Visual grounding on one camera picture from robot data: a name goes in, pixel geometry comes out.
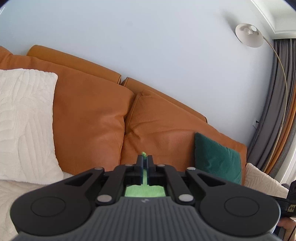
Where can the green microfiber towel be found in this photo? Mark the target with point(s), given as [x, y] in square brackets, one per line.
[144, 190]

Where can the right orange back cushion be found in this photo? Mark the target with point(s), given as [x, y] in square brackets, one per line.
[167, 132]

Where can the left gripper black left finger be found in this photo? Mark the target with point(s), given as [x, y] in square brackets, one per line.
[121, 177]

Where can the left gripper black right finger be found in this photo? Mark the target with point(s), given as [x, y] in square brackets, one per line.
[170, 179]

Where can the arc floor lamp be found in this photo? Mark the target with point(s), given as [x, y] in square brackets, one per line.
[249, 34]

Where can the orange leather sofa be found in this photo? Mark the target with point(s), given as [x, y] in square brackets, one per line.
[56, 118]

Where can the person's right hand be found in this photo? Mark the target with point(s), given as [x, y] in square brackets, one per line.
[289, 225]

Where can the left orange back cushion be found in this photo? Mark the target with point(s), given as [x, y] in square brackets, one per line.
[88, 115]

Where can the white quilted pillow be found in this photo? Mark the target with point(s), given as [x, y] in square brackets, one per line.
[27, 143]

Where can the grey curtain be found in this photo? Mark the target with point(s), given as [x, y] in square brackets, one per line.
[286, 51]

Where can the dark green velvet pillow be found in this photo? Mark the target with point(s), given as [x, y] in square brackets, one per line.
[213, 158]

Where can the orange cushion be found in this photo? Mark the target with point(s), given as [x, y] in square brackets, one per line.
[167, 132]
[88, 115]

